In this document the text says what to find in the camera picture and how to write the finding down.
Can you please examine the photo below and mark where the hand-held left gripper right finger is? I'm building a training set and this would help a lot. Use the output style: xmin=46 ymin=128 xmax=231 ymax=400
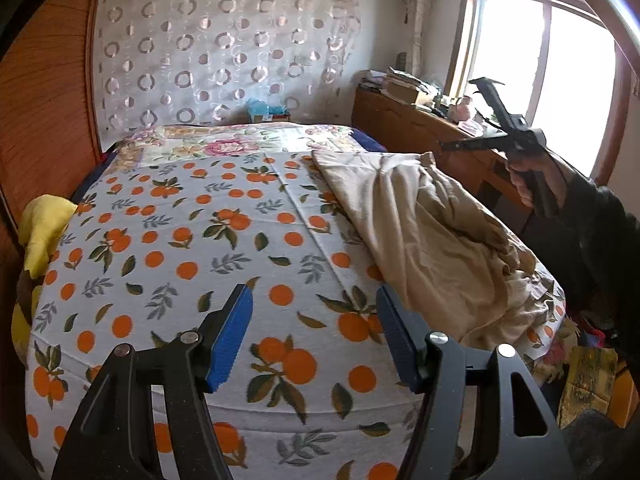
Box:
xmin=376 ymin=285 xmax=576 ymax=480

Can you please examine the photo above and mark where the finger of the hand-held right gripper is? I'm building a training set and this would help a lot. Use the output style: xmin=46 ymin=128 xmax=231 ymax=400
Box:
xmin=440 ymin=131 xmax=512 ymax=153
xmin=469 ymin=77 xmax=521 ymax=131

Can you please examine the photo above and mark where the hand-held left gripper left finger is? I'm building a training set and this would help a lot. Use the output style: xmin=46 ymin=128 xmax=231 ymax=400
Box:
xmin=50 ymin=284 xmax=254 ymax=480

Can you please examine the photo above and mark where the beige t-shirt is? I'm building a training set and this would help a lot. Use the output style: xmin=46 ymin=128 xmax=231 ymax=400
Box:
xmin=312 ymin=149 xmax=566 ymax=361

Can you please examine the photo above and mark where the person's right hand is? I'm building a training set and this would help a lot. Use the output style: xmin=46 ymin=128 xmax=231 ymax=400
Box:
xmin=506 ymin=152 xmax=576 ymax=216

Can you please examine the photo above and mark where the window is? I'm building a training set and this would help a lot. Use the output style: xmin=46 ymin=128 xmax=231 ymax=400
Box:
xmin=447 ymin=0 xmax=633 ymax=186

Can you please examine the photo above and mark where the brown wooden desk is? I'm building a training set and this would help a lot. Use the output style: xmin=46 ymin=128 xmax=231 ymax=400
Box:
xmin=352 ymin=85 xmax=536 ymax=231

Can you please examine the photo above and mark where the cardboard box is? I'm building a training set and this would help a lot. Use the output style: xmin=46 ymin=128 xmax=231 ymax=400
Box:
xmin=387 ymin=80 xmax=433 ymax=106

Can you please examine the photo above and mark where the stack of books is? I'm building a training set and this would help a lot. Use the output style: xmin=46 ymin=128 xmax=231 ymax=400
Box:
xmin=360 ymin=66 xmax=436 ymax=97

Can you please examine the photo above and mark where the orange print bed sheet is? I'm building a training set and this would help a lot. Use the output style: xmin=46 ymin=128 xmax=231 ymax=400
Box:
xmin=25 ymin=150 xmax=556 ymax=480

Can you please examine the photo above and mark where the navy blue blanket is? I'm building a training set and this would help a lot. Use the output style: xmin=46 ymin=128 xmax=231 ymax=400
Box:
xmin=350 ymin=127 xmax=388 ymax=153

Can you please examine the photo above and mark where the yellow patterned bag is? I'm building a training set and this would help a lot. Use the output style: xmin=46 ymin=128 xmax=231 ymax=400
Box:
xmin=557 ymin=345 xmax=621 ymax=428

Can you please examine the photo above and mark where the floral pillow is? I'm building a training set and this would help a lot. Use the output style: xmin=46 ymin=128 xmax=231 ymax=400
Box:
xmin=107 ymin=122 xmax=361 ymax=166

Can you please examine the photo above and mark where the blue tissue box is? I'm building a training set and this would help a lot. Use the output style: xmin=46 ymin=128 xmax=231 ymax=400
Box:
xmin=245 ymin=99 xmax=292 ymax=125

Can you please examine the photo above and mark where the yellow cloth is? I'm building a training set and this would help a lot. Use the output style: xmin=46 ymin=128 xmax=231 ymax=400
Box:
xmin=10 ymin=194 xmax=78 ymax=366

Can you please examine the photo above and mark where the circle-patterned sheer curtain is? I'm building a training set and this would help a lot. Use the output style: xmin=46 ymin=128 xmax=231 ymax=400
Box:
xmin=97 ymin=0 xmax=363 ymax=153

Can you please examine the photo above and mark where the wooden headboard panel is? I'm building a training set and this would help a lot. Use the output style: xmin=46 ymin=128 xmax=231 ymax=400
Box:
xmin=0 ymin=0 xmax=108 ymax=311

